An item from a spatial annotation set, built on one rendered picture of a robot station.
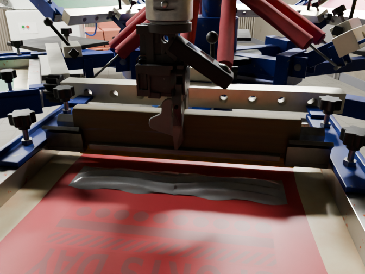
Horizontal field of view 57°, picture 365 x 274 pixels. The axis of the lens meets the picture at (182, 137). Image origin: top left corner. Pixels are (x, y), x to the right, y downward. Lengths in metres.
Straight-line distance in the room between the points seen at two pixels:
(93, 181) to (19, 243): 0.16
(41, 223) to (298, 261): 0.35
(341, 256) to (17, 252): 0.41
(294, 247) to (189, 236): 0.14
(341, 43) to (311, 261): 0.59
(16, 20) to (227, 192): 4.75
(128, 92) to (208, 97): 0.20
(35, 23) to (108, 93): 4.25
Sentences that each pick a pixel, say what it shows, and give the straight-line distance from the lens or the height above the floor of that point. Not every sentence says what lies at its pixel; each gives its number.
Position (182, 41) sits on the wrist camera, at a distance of 0.55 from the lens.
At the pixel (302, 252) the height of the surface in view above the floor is 0.96.
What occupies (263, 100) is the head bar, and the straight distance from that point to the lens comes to 0.81.
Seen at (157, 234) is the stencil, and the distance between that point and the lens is 0.48.
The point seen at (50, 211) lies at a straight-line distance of 0.55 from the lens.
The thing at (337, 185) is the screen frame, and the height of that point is 0.98.
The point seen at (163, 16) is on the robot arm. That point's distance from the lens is 0.53.
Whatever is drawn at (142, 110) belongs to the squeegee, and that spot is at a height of 1.06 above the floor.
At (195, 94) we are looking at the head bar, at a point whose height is 1.02.
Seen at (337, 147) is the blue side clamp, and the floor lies 1.00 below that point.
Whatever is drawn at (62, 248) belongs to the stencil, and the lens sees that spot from 0.48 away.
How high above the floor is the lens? 1.26
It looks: 24 degrees down
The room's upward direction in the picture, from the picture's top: straight up
